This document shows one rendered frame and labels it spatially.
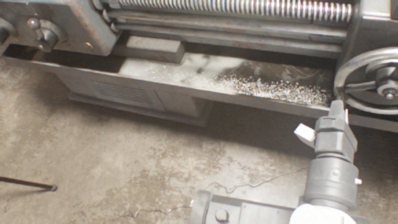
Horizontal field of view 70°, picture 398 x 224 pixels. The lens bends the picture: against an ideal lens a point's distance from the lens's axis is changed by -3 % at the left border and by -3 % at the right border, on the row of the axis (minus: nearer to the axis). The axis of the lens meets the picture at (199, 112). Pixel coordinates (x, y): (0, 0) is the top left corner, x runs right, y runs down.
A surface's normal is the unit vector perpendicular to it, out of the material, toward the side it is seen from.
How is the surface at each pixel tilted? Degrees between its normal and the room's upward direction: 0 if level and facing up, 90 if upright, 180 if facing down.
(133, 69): 0
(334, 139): 28
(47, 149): 0
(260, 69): 0
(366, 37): 90
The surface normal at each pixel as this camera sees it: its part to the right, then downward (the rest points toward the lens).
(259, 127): -0.18, -0.50
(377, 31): -0.30, 0.85
